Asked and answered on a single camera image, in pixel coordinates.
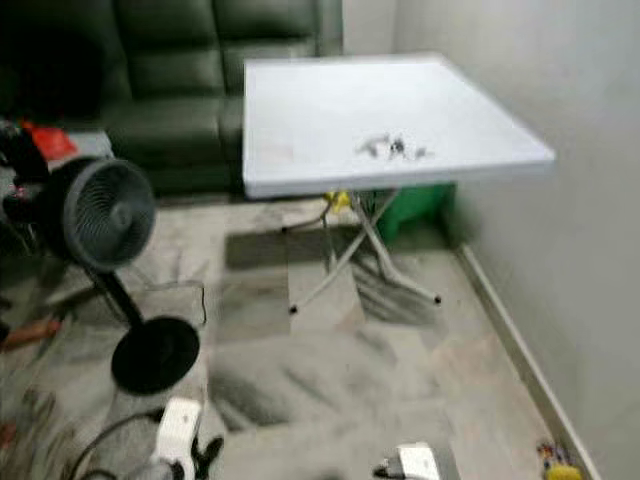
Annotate bunch of silver keys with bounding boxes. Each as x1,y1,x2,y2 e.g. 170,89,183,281
354,131,435,164

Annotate yellow and colourful toy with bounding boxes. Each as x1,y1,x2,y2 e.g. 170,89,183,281
537,439,584,480

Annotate green plastic box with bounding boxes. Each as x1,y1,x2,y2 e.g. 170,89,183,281
374,182,457,243

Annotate small yellow object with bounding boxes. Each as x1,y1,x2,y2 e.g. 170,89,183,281
324,190,352,215

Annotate black cluttered equipment stand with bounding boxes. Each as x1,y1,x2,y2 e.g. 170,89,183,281
0,118,73,229

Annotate red plastic object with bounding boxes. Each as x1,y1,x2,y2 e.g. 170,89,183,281
38,121,80,162

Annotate white folding table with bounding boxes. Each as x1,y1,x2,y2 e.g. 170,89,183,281
241,52,557,317

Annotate dark green leather sofa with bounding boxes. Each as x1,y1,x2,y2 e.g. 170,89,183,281
0,0,346,197

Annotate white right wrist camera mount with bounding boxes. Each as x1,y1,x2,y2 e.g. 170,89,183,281
394,442,447,480

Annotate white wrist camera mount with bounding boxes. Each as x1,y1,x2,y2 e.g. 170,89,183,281
156,397,204,467
394,442,447,480

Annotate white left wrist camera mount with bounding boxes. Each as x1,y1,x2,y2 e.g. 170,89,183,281
156,397,204,467

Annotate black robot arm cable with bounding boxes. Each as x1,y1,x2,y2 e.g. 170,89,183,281
69,406,167,480

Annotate black fan power cable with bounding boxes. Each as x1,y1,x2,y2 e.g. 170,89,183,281
150,280,209,331

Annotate black pedestal fan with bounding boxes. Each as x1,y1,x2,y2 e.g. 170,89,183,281
58,154,202,397

